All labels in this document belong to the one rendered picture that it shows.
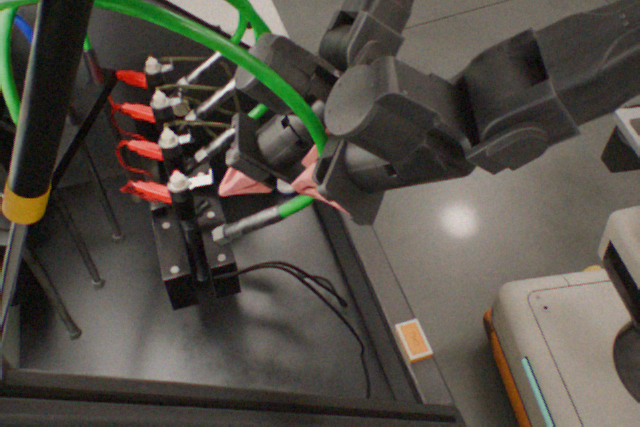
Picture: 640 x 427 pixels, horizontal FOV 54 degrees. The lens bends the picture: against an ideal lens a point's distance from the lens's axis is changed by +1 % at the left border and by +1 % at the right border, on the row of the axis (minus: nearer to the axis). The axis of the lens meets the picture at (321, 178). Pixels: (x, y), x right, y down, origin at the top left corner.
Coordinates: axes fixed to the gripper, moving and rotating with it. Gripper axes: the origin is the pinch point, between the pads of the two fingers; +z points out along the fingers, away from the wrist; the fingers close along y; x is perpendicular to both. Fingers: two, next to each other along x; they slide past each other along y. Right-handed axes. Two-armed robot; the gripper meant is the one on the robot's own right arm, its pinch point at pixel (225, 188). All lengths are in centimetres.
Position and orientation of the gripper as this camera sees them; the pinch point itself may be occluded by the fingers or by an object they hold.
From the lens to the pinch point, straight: 78.9
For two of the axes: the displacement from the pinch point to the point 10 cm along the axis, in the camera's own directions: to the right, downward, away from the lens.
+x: 0.6, 7.6, -6.5
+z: -6.9, 5.0, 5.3
